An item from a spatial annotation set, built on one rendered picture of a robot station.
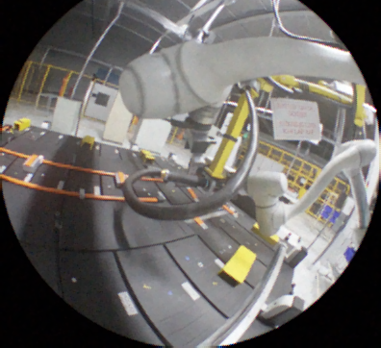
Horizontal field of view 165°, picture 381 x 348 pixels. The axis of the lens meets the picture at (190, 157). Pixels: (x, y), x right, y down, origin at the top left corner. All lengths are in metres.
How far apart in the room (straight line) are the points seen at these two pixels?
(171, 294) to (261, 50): 0.43
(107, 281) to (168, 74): 0.37
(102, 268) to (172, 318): 0.17
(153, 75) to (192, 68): 0.05
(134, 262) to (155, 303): 0.11
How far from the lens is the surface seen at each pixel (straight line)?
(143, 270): 0.35
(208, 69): 0.17
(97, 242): 0.36
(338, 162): 0.64
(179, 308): 0.34
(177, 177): 0.58
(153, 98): 0.16
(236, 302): 0.41
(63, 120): 4.64
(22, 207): 0.46
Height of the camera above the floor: 1.31
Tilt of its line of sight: 10 degrees down
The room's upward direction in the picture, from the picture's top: 24 degrees clockwise
